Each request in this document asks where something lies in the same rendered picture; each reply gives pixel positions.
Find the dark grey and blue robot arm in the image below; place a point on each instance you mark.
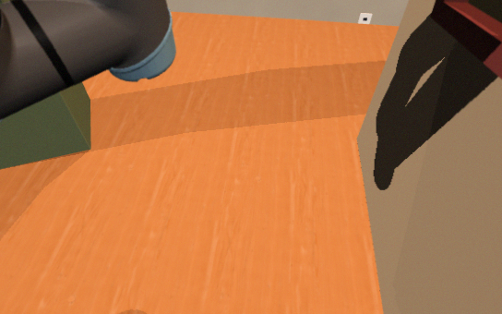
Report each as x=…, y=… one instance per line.
x=47, y=46

